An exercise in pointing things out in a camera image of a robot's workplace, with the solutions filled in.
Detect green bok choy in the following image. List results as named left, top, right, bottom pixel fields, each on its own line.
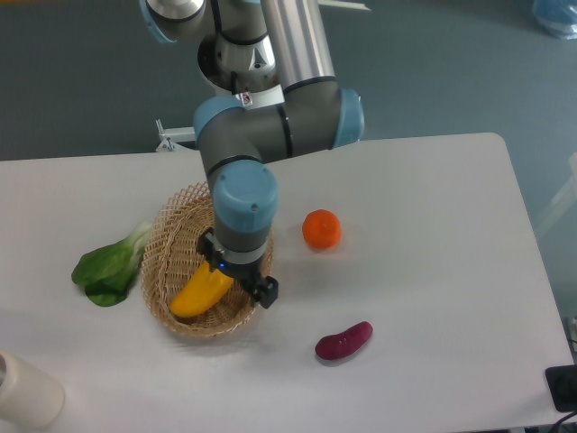
left=71, top=222, right=152, bottom=308

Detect black box at edge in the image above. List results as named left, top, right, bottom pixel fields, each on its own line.
left=545, top=364, right=576, bottom=412

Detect purple sweet potato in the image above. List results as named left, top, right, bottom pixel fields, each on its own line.
left=315, top=321, right=373, bottom=361

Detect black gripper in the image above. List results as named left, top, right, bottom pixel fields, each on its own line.
left=197, top=227, right=279, bottom=309

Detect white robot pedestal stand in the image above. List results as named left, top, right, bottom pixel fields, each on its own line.
left=155, top=74, right=284, bottom=152

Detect yellow mango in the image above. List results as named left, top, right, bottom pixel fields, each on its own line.
left=169, top=263, right=234, bottom=318

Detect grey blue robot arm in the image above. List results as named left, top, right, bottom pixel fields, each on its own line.
left=141, top=1, right=364, bottom=308

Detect orange tangerine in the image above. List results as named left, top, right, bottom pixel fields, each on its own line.
left=301, top=209, right=342, bottom=250

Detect blue object on floor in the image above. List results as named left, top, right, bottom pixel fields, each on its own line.
left=532, top=0, right=576, bottom=40

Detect woven wicker basket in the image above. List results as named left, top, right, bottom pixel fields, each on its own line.
left=141, top=183, right=258, bottom=338

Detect cream cylindrical bottle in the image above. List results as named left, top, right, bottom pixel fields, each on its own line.
left=1, top=350, right=65, bottom=429

